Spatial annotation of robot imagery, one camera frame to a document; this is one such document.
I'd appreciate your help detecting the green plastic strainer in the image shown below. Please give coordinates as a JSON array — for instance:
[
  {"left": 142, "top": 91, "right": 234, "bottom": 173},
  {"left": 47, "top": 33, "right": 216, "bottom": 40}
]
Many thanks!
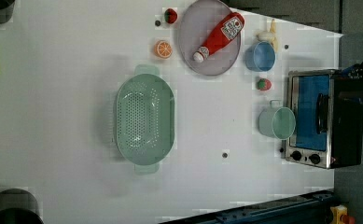
[{"left": 115, "top": 64, "right": 175, "bottom": 175}]

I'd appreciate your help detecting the orange slice toy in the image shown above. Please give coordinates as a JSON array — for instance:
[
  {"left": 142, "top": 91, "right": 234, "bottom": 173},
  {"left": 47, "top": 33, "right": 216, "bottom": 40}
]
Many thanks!
[{"left": 154, "top": 40, "right": 173, "bottom": 59}]

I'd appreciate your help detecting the large red strawberry toy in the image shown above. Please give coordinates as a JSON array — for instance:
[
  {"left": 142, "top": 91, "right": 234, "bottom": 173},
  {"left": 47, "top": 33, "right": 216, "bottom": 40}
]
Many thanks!
[{"left": 257, "top": 78, "right": 272, "bottom": 91}]

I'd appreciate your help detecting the grey round plate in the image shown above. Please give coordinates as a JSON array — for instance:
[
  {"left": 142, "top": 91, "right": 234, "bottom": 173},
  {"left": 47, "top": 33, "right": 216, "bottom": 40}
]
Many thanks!
[{"left": 177, "top": 0, "right": 241, "bottom": 76}]

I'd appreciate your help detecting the blue cup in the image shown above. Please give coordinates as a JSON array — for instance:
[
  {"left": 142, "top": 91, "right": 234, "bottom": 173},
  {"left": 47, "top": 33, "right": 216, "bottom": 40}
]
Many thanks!
[{"left": 244, "top": 42, "right": 276, "bottom": 72}]

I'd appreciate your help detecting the light green mug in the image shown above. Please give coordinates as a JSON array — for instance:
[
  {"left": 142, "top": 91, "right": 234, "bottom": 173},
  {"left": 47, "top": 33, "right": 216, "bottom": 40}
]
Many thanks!
[{"left": 258, "top": 100, "right": 296, "bottom": 140}]

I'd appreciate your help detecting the small red strawberry toy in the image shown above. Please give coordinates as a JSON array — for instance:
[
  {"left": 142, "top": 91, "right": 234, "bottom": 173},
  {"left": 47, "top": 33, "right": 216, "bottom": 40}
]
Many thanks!
[{"left": 164, "top": 8, "right": 178, "bottom": 24}]

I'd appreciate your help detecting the red ketchup bottle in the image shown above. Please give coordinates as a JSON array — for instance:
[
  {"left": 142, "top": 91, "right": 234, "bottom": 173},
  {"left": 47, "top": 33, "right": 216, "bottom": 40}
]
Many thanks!
[{"left": 193, "top": 12, "right": 244, "bottom": 63}]

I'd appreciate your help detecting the peeled banana toy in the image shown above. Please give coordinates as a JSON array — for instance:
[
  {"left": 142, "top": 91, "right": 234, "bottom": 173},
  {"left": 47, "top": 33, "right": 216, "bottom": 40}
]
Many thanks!
[{"left": 257, "top": 19, "right": 278, "bottom": 52}]

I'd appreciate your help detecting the black toaster oven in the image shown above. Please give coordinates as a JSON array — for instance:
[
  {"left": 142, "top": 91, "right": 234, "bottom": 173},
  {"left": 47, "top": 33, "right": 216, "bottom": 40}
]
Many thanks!
[{"left": 285, "top": 69, "right": 363, "bottom": 169}]

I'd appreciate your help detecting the yellow red emergency button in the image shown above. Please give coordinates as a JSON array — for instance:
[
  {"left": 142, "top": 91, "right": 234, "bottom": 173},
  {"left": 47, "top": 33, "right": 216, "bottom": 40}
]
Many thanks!
[{"left": 330, "top": 205, "right": 356, "bottom": 224}]

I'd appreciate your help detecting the blue metal frame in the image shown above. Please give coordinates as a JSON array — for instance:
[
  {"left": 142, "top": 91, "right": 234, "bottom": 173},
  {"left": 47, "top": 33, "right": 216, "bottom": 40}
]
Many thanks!
[{"left": 161, "top": 190, "right": 340, "bottom": 224}]

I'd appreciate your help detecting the black cylinder post lower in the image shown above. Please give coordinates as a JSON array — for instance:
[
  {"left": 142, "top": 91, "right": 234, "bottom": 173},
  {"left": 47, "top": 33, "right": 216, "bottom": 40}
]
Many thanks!
[{"left": 0, "top": 189, "right": 44, "bottom": 224}]

